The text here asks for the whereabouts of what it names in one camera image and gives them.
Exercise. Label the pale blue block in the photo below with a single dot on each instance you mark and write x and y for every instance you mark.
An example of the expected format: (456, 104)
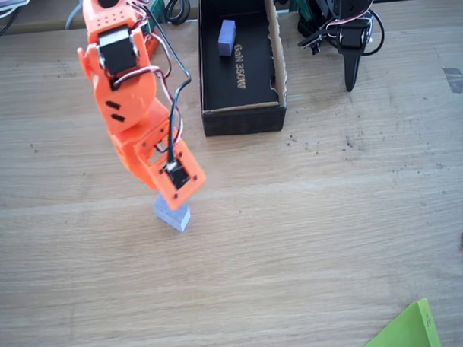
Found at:
(227, 38)
(176, 221)

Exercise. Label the black cardboard box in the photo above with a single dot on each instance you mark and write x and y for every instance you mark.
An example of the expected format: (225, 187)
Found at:
(241, 121)

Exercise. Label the green paper sheet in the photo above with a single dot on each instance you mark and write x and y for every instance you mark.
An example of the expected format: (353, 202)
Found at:
(408, 331)

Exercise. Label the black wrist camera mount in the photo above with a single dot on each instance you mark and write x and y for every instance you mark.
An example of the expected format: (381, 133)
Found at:
(310, 41)

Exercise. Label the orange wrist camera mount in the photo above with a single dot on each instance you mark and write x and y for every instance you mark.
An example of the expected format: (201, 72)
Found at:
(178, 179)

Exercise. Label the green table clamp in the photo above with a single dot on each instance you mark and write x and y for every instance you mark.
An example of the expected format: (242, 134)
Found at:
(159, 6)
(302, 7)

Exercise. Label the flat white-edged device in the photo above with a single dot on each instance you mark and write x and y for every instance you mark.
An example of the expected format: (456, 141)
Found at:
(1, 3)

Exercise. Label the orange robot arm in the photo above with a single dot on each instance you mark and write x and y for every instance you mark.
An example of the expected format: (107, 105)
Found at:
(126, 93)

